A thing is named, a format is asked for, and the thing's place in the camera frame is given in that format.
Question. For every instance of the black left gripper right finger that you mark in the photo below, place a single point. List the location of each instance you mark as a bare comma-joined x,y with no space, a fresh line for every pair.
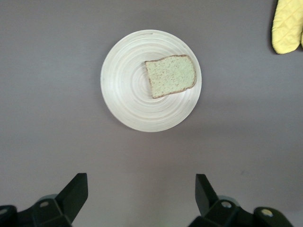
206,198

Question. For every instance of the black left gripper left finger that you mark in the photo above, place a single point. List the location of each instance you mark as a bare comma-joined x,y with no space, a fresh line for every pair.
71,196

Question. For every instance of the round wooden plate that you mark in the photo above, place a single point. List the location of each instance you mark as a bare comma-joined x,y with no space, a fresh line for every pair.
123,94

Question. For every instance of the slice of brown bread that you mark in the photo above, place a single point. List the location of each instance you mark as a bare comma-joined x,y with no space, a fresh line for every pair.
170,75

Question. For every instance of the large table cover mat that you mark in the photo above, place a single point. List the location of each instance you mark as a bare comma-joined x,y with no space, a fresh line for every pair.
47,71

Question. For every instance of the yellow quilted oven mitt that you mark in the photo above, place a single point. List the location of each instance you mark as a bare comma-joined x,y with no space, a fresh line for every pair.
284,28
302,40

